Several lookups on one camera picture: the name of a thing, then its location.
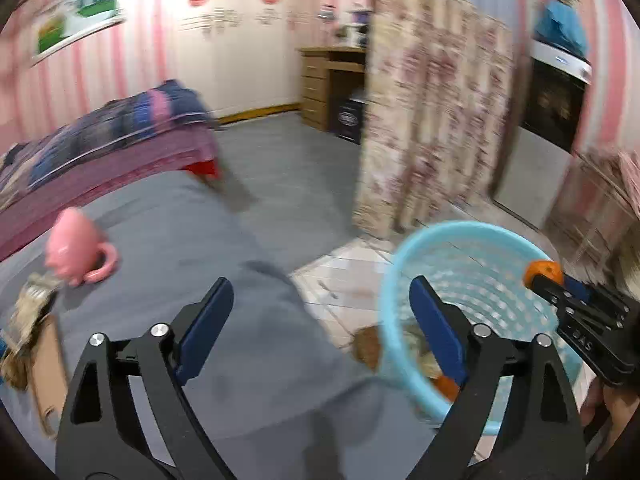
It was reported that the brown paper ball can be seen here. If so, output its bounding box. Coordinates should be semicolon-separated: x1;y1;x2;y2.
402;323;442;380

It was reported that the tan phone case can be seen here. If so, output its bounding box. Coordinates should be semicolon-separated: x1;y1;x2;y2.
29;314;68;440

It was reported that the framed wedding picture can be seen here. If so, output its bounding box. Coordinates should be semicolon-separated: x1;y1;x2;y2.
32;0;125;64

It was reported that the dark brown wrapper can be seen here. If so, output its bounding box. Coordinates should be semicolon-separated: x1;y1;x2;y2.
1;347;32;391

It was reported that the light blue plastic basket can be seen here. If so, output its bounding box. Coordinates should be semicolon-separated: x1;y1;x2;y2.
378;221;584;427

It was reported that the black box under desk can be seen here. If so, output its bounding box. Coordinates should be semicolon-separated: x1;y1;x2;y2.
336;98;366;144

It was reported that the orange mandarin fruit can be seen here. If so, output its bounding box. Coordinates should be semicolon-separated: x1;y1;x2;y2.
523;260;564;288

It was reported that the floral curtain right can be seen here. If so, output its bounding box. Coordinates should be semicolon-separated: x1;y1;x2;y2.
352;0;513;238

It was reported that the brown cardboard piece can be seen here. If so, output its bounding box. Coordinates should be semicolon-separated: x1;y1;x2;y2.
352;325;382;372

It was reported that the bed with striped quilt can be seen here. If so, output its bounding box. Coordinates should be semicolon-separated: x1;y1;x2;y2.
1;79;219;258

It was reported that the wooden desk with drawers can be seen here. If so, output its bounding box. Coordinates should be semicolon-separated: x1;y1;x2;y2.
299;47;367;131

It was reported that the white wardrobe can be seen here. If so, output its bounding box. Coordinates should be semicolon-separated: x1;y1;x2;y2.
163;0;314;117

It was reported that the orange plastic bag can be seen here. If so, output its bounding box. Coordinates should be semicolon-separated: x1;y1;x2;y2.
432;375;460;403

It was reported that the grey blanket on table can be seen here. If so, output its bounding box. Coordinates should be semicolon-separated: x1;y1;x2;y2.
0;169;452;480

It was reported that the pink pig mug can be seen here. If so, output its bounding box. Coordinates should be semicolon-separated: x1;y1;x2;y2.
44;207;119;287

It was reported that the person's right hand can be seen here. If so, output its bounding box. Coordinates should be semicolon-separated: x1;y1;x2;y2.
579;377;639;445

